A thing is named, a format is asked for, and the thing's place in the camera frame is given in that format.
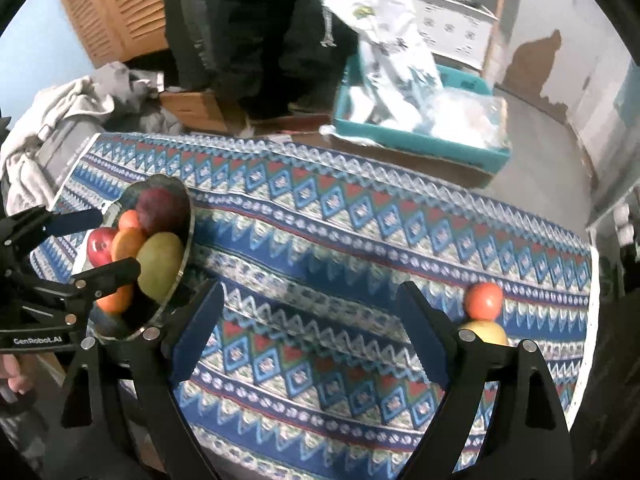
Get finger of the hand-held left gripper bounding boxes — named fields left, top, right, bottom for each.
left=19, top=257, right=143, bottom=321
left=0, top=208, right=104, bottom=261

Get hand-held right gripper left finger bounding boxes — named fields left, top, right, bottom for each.
left=60, top=280, right=226, bottom=480

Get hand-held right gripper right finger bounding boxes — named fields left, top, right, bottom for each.
left=390, top=280, right=573, bottom=480

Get red apple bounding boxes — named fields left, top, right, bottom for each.
left=86, top=227, right=121, bottom=267

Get green mango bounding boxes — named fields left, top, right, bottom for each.
left=135, top=231, right=186, bottom=300

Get small orange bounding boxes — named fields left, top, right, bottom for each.
left=117, top=209, right=143, bottom=233

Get dark glass bowl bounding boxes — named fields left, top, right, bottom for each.
left=70, top=174, right=196, bottom=343

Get yellow apple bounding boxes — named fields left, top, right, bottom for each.
left=457, top=320, right=510, bottom=347

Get orange-red fruit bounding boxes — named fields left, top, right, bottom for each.
left=462, top=282, right=505, bottom=322

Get dark red plum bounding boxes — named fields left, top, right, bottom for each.
left=135, top=186, right=190, bottom=238

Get person's left hand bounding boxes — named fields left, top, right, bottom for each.
left=0, top=354, right=26, bottom=393

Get pile of grey white clothes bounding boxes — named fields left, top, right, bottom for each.
left=0, top=77, right=118, bottom=206

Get blue patterned blanket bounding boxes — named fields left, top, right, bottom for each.
left=30, top=131, right=601, bottom=480

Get grey garment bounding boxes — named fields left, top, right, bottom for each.
left=87, top=62, right=166, bottom=111

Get teal box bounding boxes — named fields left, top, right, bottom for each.
left=332, top=55, right=512, bottom=173

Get wooden louvered door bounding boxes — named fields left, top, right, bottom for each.
left=50, top=0, right=171, bottom=68

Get white shelf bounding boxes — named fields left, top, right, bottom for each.
left=585, top=195, right=640, bottom=271

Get clear plastic bag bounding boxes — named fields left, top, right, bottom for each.
left=430, top=87, right=508, bottom=148

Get dark hanging clothes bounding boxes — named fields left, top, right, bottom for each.
left=162, top=0, right=361, bottom=121

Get white printed plastic bag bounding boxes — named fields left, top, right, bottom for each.
left=305, top=0, right=443, bottom=126

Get white patterned box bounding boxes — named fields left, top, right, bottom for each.
left=412, top=0, right=498, bottom=66

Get wooden rack frame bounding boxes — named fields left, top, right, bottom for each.
left=382, top=0, right=511, bottom=91

